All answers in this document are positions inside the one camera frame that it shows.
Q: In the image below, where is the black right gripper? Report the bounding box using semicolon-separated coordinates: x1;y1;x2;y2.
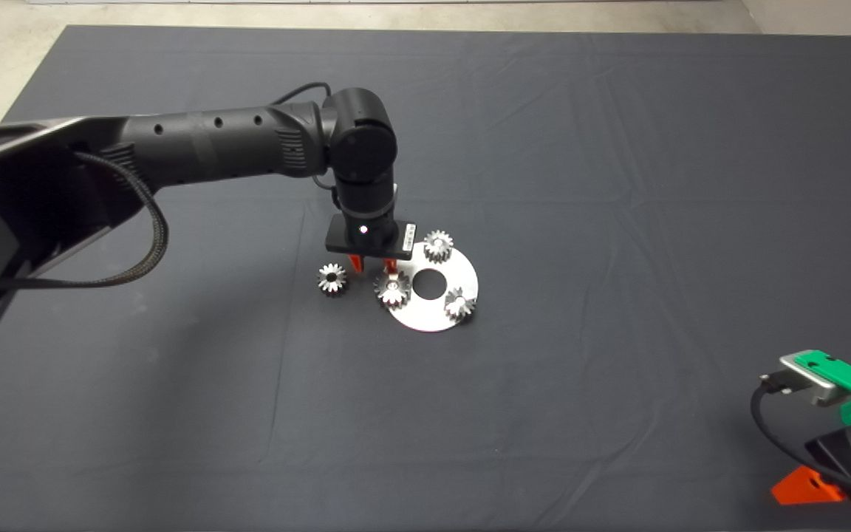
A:
770;421;851;512

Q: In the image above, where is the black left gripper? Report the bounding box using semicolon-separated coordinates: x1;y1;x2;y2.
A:
324;214;417;274

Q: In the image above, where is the larger steel gear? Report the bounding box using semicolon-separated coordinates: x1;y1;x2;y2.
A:
374;270;413;310

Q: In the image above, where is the small steel gear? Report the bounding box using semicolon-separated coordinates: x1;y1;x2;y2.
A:
317;263;350;296

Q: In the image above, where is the round metal plate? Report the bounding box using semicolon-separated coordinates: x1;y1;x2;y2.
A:
385;240;479;333

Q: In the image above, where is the dark grey table cloth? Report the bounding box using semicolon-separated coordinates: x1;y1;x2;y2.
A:
0;24;851;532

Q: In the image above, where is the silver right camera box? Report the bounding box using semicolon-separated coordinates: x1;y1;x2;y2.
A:
779;356;851;407

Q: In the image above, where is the thin black left camera cable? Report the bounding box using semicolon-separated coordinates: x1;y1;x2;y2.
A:
272;81;334;104

